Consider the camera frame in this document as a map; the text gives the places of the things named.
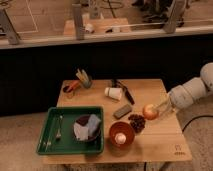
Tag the dark bowl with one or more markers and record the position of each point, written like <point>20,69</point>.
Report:
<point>87,128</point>

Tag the white egg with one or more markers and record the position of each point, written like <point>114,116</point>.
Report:
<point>120,138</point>

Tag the white paper cup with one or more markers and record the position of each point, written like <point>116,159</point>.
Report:
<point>114,93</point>

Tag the bunch of dark grapes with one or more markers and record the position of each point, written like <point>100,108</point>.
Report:
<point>137,122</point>

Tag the red bowl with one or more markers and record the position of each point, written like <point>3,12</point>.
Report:
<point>126,129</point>

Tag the orange handled scissors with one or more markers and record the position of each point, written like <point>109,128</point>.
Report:
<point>69,90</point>

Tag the green plastic tray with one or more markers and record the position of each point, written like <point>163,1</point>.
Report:
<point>68,144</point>

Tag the grey sponge block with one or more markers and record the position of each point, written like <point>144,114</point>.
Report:
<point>122,111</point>

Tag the blue grey cloth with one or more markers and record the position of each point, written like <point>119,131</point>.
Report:
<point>87,127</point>

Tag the silver fork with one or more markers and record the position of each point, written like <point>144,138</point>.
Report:
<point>58,135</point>

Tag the orange-red apple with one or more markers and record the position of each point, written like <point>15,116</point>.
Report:
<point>149,112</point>

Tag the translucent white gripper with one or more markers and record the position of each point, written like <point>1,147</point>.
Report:
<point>164,108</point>

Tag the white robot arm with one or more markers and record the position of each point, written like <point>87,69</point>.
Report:
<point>183,96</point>

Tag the black handled knife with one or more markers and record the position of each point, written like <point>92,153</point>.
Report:
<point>118,84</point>

